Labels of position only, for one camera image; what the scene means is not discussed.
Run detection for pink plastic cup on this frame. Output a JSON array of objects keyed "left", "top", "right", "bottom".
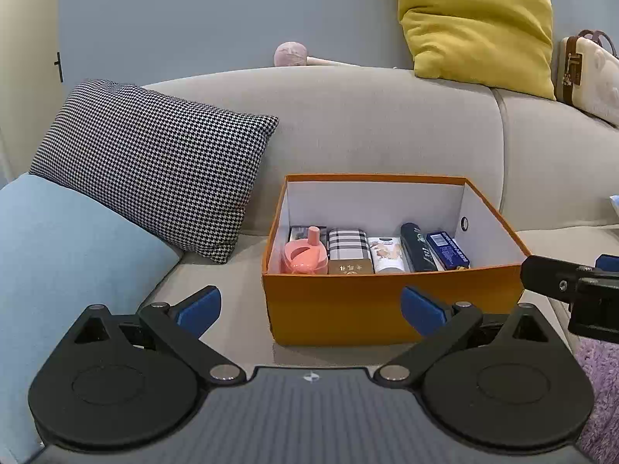
[{"left": 282, "top": 225, "right": 330, "bottom": 275}]

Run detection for painting print card box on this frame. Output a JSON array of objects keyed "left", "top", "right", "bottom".
[{"left": 289, "top": 225, "right": 330, "bottom": 243}]

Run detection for plaid case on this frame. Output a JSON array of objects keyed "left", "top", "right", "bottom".
[{"left": 327, "top": 228, "right": 371, "bottom": 264}]

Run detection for yellow pillow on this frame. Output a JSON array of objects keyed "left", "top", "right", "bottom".
[{"left": 394, "top": 0, "right": 557, "bottom": 101}]

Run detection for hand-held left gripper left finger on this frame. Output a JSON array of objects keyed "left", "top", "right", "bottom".
[{"left": 72, "top": 286, "right": 247, "bottom": 386}]

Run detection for cream bear suitcase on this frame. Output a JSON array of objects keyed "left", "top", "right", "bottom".
[{"left": 558, "top": 29, "right": 619, "bottom": 129}]

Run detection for white squeeze tube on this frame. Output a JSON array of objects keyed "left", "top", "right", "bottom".
[{"left": 368, "top": 236, "right": 407, "bottom": 274}]

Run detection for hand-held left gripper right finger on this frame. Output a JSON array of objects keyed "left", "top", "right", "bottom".
[{"left": 374, "top": 286, "right": 547, "bottom": 386}]

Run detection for pink plush mallet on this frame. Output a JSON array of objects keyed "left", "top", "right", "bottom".
[{"left": 274, "top": 41, "right": 361, "bottom": 68}]

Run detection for purple fluffy rug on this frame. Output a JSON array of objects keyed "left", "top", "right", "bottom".
[{"left": 575, "top": 338, "right": 619, "bottom": 460}]

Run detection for black bottle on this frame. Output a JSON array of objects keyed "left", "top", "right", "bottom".
[{"left": 400, "top": 222, "right": 438, "bottom": 273}]

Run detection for light blue cushion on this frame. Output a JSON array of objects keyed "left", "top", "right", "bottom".
[{"left": 0, "top": 174, "right": 185, "bottom": 464}]

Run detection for dark blue box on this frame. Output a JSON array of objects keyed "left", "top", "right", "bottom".
[{"left": 426, "top": 232, "right": 471, "bottom": 270}]

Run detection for houndstooth pillow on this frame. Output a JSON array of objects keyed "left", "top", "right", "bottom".
[{"left": 29, "top": 80, "right": 280, "bottom": 265}]

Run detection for orange cardboard box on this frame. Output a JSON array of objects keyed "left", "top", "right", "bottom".
[{"left": 262, "top": 174, "right": 533, "bottom": 347}]

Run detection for beige sofa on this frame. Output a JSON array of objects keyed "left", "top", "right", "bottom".
[{"left": 0, "top": 65, "right": 619, "bottom": 464}]

